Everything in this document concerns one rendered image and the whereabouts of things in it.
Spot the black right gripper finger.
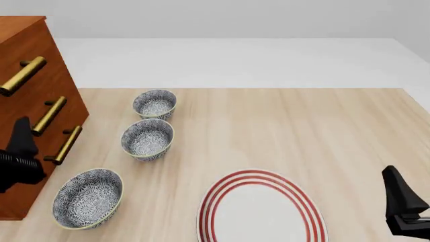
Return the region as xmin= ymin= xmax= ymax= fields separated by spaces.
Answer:
xmin=382 ymin=165 xmax=430 ymax=218

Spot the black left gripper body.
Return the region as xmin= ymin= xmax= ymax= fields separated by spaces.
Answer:
xmin=0 ymin=150 xmax=46 ymax=194

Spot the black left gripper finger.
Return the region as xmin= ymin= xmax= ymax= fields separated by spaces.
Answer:
xmin=5 ymin=116 xmax=39 ymax=157

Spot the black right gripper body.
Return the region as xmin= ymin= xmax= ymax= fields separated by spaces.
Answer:
xmin=386 ymin=210 xmax=430 ymax=238

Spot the wooden drawer, lowest of cabinet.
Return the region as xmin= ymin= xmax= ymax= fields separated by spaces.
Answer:
xmin=0 ymin=91 xmax=90 ymax=220

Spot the wooden cabinet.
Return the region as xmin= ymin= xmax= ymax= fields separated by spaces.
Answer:
xmin=0 ymin=16 xmax=90 ymax=222

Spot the blue patterned ceramic bowl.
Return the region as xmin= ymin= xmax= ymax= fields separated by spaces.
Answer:
xmin=132 ymin=89 xmax=178 ymax=121
xmin=52 ymin=167 xmax=124 ymax=231
xmin=120 ymin=118 xmax=175 ymax=161

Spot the white plate with red rings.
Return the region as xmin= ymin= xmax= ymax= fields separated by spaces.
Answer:
xmin=196 ymin=168 xmax=329 ymax=242

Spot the brass drawer handle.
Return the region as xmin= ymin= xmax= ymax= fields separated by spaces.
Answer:
xmin=0 ymin=55 xmax=48 ymax=98
xmin=31 ymin=95 xmax=68 ymax=137
xmin=43 ymin=125 xmax=83 ymax=166

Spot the wooden drawer, mid brass handle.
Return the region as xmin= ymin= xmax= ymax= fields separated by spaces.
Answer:
xmin=0 ymin=58 xmax=81 ymax=162

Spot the wooden drawer, longest brass handle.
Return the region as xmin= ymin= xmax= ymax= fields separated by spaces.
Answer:
xmin=0 ymin=19 xmax=70 ymax=119

